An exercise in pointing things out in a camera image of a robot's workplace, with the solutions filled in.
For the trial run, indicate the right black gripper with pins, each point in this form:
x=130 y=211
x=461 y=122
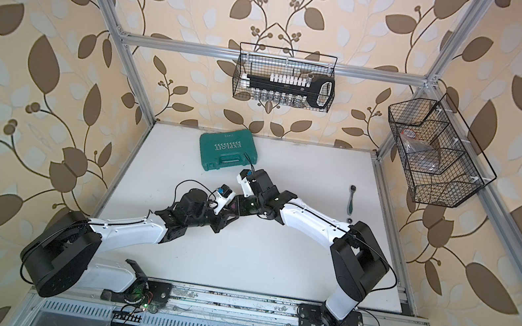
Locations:
x=243 y=211

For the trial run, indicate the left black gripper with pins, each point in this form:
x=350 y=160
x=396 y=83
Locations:
x=221 y=220

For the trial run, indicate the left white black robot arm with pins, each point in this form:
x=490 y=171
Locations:
x=72 y=252

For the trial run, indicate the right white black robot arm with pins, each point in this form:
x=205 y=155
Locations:
x=358 y=261

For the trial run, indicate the green plastic tool case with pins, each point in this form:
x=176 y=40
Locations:
x=229 y=149

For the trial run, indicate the black socket holder set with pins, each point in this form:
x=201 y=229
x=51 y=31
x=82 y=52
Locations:
x=313 y=92

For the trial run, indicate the plastic bag in basket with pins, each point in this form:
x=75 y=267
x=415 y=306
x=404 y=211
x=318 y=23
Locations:
x=421 y=156

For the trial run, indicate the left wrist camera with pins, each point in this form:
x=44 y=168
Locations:
x=224 y=195

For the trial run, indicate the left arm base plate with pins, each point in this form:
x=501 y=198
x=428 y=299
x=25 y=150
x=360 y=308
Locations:
x=143 y=292

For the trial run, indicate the back black wire basket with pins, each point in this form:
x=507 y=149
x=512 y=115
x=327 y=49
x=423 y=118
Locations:
x=267 y=59

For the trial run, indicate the black wire basket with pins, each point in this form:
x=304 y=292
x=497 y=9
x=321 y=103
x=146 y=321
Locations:
x=267 y=59
x=464 y=168

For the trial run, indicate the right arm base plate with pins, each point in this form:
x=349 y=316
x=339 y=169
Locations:
x=318 y=315

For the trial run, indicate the right black wire basket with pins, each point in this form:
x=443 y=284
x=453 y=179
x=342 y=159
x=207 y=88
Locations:
x=464 y=168

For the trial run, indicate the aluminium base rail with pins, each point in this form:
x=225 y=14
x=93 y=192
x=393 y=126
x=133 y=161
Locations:
x=181 y=304

